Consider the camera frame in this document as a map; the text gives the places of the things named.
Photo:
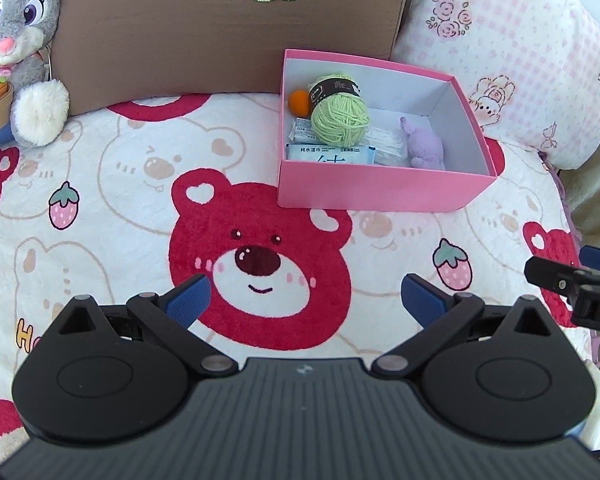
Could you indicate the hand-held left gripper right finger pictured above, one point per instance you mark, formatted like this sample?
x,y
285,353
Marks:
x,y
420,295

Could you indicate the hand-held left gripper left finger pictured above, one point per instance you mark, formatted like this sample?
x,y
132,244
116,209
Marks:
x,y
190,295

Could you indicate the pink cardboard box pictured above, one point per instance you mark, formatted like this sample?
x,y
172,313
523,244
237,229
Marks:
x,y
380,190

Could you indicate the purple plush toy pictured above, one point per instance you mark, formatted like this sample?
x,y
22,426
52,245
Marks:
x,y
425,145

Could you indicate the clear floss pick box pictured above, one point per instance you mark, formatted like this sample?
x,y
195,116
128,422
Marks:
x,y
387,140

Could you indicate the blue white wet wipes pack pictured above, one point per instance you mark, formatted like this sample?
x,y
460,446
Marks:
x,y
330,152

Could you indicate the green yarn ball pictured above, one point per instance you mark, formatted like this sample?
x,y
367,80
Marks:
x,y
340,115

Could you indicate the white tissue packet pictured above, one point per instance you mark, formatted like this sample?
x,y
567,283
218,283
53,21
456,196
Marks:
x,y
302,132

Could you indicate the orange makeup sponge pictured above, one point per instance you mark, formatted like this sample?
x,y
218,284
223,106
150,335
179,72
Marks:
x,y
297,102

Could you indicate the tan bed sheet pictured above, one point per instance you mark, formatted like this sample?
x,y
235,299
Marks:
x,y
597,200

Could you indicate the bear printed blanket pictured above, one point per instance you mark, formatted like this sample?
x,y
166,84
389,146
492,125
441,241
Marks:
x,y
105,235

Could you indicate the pink checked pillow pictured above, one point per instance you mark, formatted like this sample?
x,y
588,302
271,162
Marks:
x,y
520,35

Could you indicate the brown pillow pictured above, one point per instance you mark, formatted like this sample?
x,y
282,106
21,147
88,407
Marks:
x,y
155,35

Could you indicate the grey rabbit plush toy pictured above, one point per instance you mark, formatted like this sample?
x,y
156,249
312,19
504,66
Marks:
x,y
20,20

